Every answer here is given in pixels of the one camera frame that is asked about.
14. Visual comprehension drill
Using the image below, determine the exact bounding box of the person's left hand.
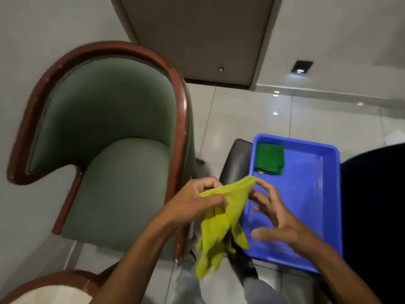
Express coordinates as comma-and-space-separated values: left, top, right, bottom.
159, 176, 228, 232

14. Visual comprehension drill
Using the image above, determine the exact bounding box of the person's right hand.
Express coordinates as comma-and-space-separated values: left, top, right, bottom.
248, 178, 318, 261

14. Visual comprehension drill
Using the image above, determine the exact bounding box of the yellow-green cloth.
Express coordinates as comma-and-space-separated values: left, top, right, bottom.
195, 175, 257, 280

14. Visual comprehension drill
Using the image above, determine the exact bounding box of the person's left forearm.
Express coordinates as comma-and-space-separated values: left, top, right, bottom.
91, 215, 178, 304

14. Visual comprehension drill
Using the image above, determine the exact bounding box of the person's right forearm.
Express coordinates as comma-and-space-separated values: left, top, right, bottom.
299, 239, 384, 304

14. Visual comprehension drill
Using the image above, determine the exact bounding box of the blue plastic tray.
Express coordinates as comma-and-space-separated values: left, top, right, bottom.
239, 133, 344, 274

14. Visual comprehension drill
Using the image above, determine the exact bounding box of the folded dark green cloth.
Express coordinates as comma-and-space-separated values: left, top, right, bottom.
253, 142, 285, 176

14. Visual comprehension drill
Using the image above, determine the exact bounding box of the black padded stool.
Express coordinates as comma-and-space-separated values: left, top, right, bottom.
219, 138, 254, 187

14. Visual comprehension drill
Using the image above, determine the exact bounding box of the person's grey trouser leg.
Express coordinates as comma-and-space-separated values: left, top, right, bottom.
173, 258, 204, 304

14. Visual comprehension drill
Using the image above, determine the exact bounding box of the green upholstered wooden armchair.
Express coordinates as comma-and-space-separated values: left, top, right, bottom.
7, 41, 205, 262

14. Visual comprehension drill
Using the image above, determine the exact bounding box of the white paper sheet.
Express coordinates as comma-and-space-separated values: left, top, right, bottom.
384, 130, 405, 147

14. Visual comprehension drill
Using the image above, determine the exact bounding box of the brown door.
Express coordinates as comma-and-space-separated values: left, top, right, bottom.
109, 0, 283, 90

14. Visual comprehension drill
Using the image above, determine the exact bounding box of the cream cushioned wooden chair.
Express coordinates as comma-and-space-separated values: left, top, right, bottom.
0, 262, 118, 304

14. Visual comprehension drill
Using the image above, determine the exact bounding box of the recessed square wall light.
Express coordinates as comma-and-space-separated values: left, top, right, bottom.
291, 60, 314, 74

